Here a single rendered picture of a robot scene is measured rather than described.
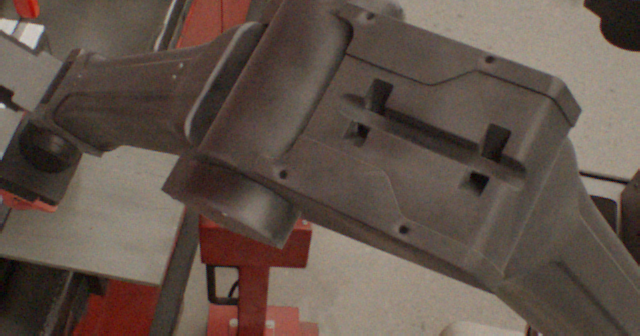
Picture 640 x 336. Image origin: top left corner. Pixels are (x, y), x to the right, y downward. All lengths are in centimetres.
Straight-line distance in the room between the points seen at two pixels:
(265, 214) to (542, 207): 10
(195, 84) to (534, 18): 233
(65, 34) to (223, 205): 95
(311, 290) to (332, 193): 168
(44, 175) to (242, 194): 53
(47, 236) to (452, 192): 66
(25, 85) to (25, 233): 23
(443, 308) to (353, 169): 172
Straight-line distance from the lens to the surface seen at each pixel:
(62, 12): 127
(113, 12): 126
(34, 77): 72
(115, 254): 87
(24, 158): 82
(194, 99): 36
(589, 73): 256
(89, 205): 90
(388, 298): 197
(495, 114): 28
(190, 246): 195
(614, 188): 95
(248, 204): 30
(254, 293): 149
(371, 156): 28
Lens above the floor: 176
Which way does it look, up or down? 55 degrees down
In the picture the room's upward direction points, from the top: 9 degrees clockwise
